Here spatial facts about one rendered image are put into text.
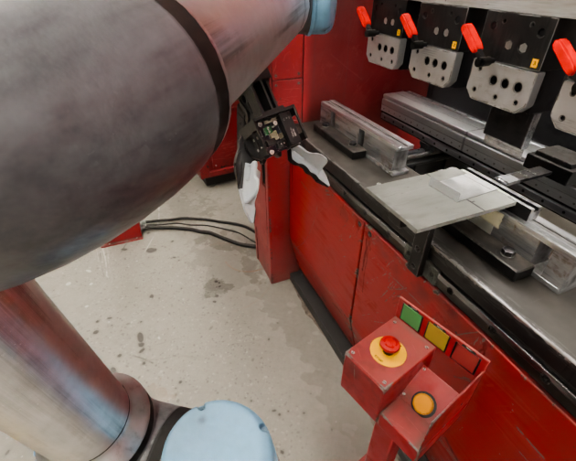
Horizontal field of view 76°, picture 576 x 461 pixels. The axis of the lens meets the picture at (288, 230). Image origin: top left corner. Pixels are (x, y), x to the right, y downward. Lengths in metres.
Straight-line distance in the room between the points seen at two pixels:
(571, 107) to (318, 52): 0.98
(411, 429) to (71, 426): 0.60
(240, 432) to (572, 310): 0.67
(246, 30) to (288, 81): 1.29
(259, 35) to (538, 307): 0.74
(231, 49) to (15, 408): 0.28
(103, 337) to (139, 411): 1.53
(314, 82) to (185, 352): 1.28
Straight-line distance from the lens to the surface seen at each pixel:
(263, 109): 0.57
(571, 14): 0.83
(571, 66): 0.77
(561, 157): 1.12
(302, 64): 1.55
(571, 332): 0.86
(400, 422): 0.82
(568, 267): 0.89
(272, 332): 1.81
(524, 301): 0.87
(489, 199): 0.91
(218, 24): 0.22
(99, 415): 0.41
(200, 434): 0.46
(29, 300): 0.31
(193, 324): 1.90
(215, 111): 0.18
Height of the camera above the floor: 1.41
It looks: 36 degrees down
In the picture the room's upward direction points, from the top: straight up
